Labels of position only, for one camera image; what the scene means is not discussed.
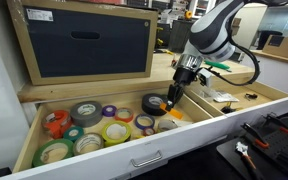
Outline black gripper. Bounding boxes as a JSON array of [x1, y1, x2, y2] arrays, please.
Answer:
[[166, 67, 197, 110]]

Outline orange masking tape roll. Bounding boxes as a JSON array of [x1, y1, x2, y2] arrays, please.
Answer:
[[159, 102, 184, 120]]

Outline black tape roll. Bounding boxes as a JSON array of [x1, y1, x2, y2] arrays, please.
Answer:
[[141, 93, 170, 117]]

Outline white yellow tape roll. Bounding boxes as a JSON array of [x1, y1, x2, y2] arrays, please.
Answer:
[[156, 118, 179, 133]]

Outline blue tape roll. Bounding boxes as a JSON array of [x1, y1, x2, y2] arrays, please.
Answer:
[[134, 113, 156, 131]]

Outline white wooden drawer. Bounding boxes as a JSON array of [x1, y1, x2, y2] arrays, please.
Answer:
[[0, 77, 288, 180]]

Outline tiny red tape roll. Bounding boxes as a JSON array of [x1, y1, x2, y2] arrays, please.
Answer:
[[141, 126, 157, 138]]

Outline red orange tape roll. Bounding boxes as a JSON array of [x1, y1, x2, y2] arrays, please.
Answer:
[[113, 107, 135, 124]]

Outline small purple tape roll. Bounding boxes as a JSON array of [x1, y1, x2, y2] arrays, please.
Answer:
[[101, 104, 118, 118]]

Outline yellow green tape roll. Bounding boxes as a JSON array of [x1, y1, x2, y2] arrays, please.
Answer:
[[100, 120, 133, 148]]

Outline clear packing tape roll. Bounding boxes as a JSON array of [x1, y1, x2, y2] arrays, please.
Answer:
[[72, 132, 105, 157]]

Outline teal tape roll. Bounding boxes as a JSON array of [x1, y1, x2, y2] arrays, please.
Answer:
[[62, 125, 85, 143]]

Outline large green tape roll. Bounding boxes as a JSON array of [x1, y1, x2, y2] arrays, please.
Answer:
[[32, 138, 75, 168]]

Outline red capped glue bottle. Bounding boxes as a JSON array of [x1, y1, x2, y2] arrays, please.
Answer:
[[170, 54, 178, 68]]

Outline silver foil bag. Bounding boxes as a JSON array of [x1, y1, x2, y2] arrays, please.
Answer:
[[212, 90, 241, 104]]

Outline green toothbrush case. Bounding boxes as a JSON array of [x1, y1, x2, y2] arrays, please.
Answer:
[[204, 59, 233, 73]]

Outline black yellow spring clamp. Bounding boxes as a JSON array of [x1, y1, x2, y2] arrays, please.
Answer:
[[220, 101, 243, 115]]

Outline yellow round object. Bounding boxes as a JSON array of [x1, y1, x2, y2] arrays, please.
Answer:
[[183, 10, 194, 21]]

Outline black mat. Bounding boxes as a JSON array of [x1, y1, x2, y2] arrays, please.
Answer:
[[216, 114, 288, 180]]

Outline black orange spring clamp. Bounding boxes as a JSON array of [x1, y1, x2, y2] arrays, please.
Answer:
[[241, 122, 271, 150], [263, 112, 288, 135]]

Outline cardboard box with dark panel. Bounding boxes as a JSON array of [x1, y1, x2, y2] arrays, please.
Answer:
[[6, 0, 159, 87]]

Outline wood topped white counter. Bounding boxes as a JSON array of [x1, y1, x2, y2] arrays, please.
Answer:
[[242, 49, 288, 96]]

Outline dark chair backrest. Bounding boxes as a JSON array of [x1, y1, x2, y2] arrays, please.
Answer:
[[257, 30, 284, 51]]

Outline plain cardboard box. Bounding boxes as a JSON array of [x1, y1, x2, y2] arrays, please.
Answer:
[[262, 34, 288, 60]]

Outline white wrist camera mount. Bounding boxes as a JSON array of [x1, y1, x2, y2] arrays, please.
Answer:
[[197, 68, 215, 88]]

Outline metal drawer handle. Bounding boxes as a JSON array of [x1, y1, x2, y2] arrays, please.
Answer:
[[129, 149, 164, 169]]

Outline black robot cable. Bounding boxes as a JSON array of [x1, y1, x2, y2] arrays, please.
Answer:
[[206, 36, 262, 87]]

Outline orange handled scraper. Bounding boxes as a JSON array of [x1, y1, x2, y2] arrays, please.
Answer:
[[235, 141, 262, 180]]

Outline grey duct tape roll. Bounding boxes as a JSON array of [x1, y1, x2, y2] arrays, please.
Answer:
[[69, 100, 104, 128]]

